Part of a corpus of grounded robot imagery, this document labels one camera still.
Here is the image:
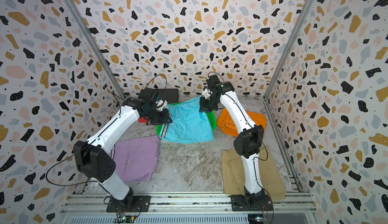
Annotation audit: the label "turquoise pants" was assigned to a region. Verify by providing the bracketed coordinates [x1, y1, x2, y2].
[158, 97, 214, 144]

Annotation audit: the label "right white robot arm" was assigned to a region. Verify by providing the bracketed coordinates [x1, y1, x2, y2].
[200, 75, 268, 210]

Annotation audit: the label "black electronics box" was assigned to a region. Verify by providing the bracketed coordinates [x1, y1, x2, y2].
[138, 88, 179, 104]

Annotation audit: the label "left aluminium corner post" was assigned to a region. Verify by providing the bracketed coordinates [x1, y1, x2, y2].
[63, 0, 126, 99]

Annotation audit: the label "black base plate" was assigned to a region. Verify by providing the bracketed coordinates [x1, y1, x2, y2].
[106, 195, 151, 213]
[230, 195, 273, 212]

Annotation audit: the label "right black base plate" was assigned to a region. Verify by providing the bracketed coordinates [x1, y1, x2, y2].
[230, 195, 273, 212]

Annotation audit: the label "green plastic basket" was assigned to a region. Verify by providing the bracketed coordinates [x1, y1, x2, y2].
[156, 112, 216, 135]

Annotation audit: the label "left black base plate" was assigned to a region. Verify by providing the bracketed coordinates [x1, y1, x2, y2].
[106, 195, 151, 213]

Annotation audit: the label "orange pants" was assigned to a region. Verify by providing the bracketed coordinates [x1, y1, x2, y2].
[216, 109, 267, 138]

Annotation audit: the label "purple pants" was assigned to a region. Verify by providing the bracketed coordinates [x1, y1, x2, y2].
[111, 135, 160, 183]

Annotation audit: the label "right aluminium corner post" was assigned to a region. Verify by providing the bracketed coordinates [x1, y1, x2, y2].
[263, 0, 323, 99]

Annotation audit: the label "khaki pants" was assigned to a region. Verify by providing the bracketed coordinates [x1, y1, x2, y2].
[221, 147, 286, 201]

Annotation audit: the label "small circuit board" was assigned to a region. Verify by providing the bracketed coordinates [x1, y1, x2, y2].
[117, 213, 137, 224]

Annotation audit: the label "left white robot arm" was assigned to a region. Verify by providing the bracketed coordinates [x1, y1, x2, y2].
[73, 96, 172, 210]

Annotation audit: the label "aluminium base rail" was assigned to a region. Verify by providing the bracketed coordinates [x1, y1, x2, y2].
[59, 192, 320, 224]

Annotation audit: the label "small red box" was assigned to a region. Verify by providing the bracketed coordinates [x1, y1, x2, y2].
[138, 117, 147, 123]

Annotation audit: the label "aluminium corner post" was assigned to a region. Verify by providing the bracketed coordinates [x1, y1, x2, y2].
[263, 0, 323, 99]
[63, 0, 126, 99]

